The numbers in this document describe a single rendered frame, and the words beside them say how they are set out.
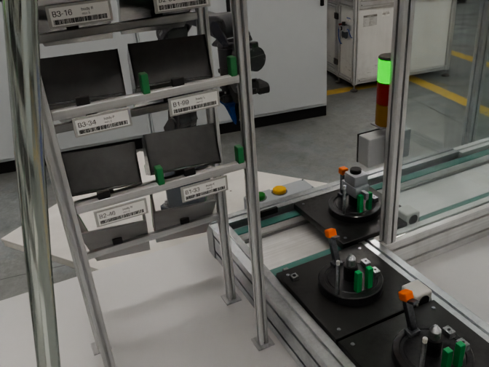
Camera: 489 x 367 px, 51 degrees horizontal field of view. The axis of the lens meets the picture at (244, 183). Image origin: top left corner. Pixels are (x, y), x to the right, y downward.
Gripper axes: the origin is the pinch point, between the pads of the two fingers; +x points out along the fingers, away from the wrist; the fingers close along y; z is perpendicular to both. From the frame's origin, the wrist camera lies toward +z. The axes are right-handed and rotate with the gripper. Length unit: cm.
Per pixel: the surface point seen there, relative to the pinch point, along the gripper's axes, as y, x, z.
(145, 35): 49, 29, -281
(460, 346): 6, 22, 74
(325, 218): 15.7, 28.3, 18.6
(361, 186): 24.7, 19.8, 21.8
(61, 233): -49, 38, -32
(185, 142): -24.7, -9.6, 35.1
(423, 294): 15, 27, 56
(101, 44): 16, 32, -286
